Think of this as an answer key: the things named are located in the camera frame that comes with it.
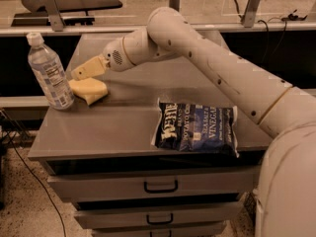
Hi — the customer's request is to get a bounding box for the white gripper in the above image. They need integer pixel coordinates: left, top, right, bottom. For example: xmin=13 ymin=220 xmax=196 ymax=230
xmin=71 ymin=38 xmax=128 ymax=80

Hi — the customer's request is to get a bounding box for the yellow sponge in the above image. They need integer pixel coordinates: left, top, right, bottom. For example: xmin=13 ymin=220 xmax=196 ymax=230
xmin=69 ymin=78 xmax=108 ymax=106

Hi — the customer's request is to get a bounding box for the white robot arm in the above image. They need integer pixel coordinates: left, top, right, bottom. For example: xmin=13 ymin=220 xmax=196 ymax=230
xmin=71 ymin=7 xmax=316 ymax=237

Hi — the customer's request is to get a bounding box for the clear plastic water bottle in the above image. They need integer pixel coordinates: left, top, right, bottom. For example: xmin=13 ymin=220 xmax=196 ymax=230
xmin=27 ymin=33 xmax=74 ymax=110

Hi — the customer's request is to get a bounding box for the grey drawer cabinet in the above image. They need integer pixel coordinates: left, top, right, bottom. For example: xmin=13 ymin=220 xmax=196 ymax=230
xmin=27 ymin=30 xmax=275 ymax=237

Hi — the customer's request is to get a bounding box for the blue Kettle chips bag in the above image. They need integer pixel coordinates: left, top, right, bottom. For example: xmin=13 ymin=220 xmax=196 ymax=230
xmin=151 ymin=102 xmax=239 ymax=158

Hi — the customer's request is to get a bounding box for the top grey drawer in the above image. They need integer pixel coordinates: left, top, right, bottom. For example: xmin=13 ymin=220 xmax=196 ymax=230
xmin=48 ymin=166 xmax=260 ymax=202

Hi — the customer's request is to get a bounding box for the grey drawer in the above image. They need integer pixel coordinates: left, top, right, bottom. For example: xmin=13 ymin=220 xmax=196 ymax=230
xmin=92 ymin=221 xmax=226 ymax=237
xmin=74 ymin=201 xmax=242 ymax=230
xmin=48 ymin=166 xmax=260 ymax=202

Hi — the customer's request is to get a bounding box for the middle grey drawer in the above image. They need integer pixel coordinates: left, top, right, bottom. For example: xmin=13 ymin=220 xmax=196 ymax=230
xmin=74 ymin=201 xmax=242 ymax=230

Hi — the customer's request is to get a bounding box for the bottom grey drawer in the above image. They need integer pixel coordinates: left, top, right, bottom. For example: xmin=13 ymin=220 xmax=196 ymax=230
xmin=92 ymin=221 xmax=226 ymax=237

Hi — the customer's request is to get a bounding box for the left metal bracket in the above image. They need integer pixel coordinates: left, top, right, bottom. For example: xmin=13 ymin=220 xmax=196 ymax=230
xmin=42 ymin=0 xmax=64 ymax=32

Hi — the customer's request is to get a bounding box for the black floor cable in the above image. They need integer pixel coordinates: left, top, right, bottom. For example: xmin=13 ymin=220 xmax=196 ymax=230
xmin=0 ymin=128 xmax=68 ymax=237

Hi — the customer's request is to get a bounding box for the right metal bracket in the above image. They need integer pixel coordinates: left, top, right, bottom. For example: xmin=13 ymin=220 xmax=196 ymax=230
xmin=241 ymin=0 xmax=261 ymax=28

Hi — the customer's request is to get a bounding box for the black cable at railing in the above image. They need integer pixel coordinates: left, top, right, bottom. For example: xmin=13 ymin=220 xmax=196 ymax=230
xmin=230 ymin=0 xmax=302 ymax=51

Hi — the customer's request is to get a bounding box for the wire basket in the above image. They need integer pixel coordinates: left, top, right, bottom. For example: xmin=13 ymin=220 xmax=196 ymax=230
xmin=244 ymin=193 xmax=257 ymax=224

